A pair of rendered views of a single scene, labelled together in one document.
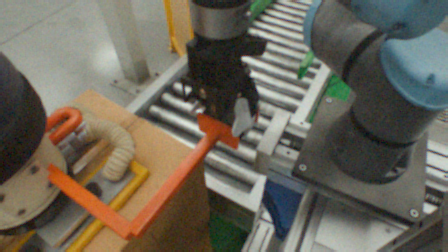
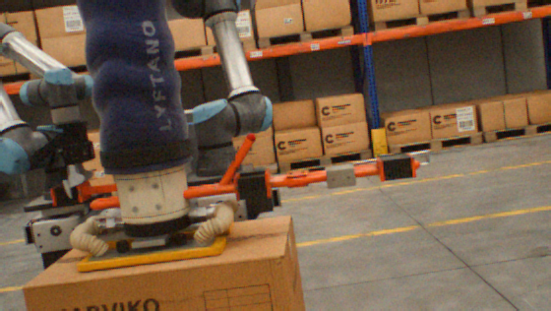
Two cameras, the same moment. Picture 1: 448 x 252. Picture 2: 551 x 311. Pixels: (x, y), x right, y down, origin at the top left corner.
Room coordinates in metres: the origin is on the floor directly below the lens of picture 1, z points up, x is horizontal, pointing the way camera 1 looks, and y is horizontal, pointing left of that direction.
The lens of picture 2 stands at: (0.78, 2.02, 1.35)
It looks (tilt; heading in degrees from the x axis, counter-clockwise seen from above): 7 degrees down; 241
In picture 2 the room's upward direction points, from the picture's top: 8 degrees counter-clockwise
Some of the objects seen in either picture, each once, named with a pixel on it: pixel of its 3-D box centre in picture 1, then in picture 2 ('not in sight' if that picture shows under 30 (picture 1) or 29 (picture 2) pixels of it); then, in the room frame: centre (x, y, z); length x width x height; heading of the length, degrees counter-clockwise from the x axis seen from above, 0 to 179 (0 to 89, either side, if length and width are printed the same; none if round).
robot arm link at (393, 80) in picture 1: (405, 80); (57, 145); (0.31, -0.26, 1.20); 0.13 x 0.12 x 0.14; 24
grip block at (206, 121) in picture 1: (229, 117); (71, 193); (0.35, -0.01, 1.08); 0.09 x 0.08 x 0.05; 58
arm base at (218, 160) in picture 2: not in sight; (216, 157); (-0.14, -0.04, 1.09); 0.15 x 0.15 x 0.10
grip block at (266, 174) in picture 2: not in sight; (253, 184); (0.02, 0.51, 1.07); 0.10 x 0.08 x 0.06; 58
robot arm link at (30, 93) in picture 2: not in sight; (44, 92); (0.35, -0.09, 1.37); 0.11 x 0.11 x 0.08; 24
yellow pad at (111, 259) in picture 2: not in sight; (152, 248); (0.28, 0.45, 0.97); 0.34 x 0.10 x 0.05; 148
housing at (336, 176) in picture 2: not in sight; (339, 176); (-0.16, 0.62, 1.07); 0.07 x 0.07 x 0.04; 58
